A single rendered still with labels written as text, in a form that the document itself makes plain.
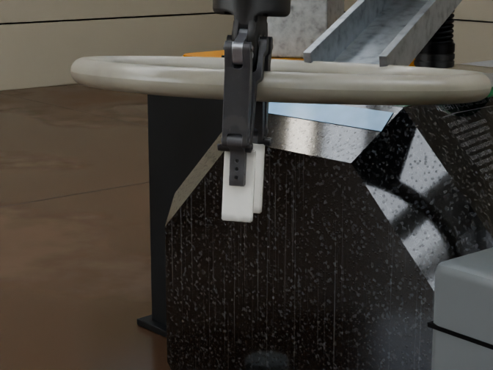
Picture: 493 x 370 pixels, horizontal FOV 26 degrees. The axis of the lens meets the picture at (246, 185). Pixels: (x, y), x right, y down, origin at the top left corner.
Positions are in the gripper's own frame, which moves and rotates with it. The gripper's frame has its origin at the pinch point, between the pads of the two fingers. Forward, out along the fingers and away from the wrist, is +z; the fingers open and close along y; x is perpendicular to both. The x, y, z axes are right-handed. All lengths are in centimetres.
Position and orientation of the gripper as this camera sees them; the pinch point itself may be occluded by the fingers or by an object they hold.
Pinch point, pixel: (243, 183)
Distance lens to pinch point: 105.4
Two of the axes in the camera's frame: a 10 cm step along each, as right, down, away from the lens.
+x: -9.8, -0.7, 1.7
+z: -0.5, 9.9, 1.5
